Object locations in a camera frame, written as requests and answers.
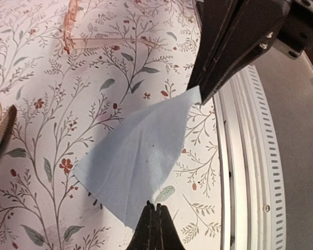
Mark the brown plaid glasses case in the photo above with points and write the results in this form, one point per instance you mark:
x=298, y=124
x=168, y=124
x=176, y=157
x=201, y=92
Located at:
x=0, y=127

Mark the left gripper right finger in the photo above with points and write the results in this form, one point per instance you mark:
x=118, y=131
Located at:
x=166, y=235

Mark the light blue cleaning cloth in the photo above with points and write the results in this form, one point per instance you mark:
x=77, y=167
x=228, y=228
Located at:
x=124, y=170

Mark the front aluminium rail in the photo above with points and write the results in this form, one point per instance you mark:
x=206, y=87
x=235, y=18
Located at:
x=252, y=187

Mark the pink translucent sunglasses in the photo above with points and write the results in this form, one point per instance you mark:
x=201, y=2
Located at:
x=73, y=42

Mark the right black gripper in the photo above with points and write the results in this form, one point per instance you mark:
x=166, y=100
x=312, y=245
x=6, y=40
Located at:
x=251, y=33

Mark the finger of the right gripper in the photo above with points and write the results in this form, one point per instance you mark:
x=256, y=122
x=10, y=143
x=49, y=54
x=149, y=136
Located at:
x=214, y=18

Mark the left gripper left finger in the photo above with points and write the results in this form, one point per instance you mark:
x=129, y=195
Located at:
x=144, y=235

